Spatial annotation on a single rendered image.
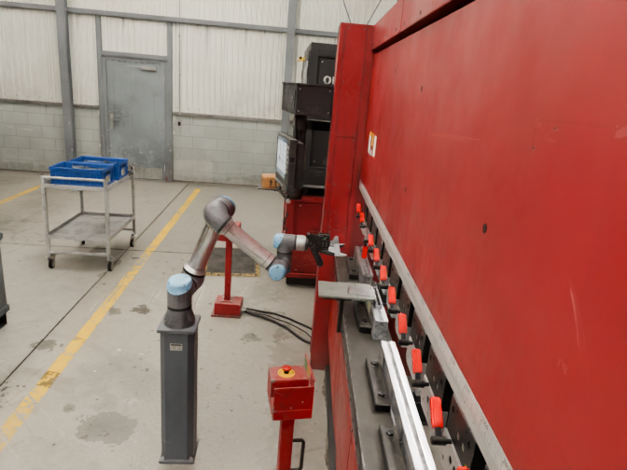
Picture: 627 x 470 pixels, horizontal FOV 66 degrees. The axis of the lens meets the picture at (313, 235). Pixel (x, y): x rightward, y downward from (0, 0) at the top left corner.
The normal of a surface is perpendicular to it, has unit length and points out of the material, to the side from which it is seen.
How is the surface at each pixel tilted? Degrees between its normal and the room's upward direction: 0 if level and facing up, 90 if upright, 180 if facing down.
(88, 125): 90
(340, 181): 90
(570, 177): 90
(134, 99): 90
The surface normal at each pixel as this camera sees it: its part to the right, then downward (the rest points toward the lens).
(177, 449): 0.07, 0.29
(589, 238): -1.00, -0.07
